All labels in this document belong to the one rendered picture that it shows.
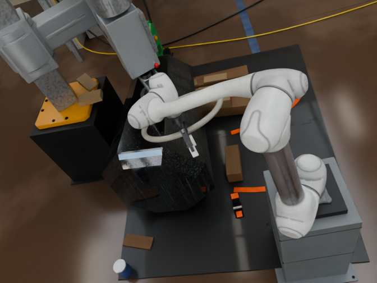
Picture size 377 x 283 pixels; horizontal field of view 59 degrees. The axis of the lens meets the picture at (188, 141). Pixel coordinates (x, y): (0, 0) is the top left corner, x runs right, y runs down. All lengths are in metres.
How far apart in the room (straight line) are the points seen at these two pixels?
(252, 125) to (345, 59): 2.84
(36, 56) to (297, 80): 1.95
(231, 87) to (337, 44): 2.82
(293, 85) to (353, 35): 3.02
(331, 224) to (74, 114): 2.06
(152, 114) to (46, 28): 1.49
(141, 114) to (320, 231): 1.04
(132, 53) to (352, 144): 1.93
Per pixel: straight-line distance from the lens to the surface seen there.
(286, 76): 1.16
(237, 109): 3.27
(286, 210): 1.48
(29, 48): 2.62
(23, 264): 3.40
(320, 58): 3.84
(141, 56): 2.22
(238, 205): 2.72
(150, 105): 1.37
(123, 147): 2.32
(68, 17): 2.70
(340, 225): 1.81
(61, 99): 2.93
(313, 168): 1.59
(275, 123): 1.05
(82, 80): 3.11
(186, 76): 2.83
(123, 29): 2.11
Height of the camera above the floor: 2.44
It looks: 49 degrees down
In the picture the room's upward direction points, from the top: 23 degrees counter-clockwise
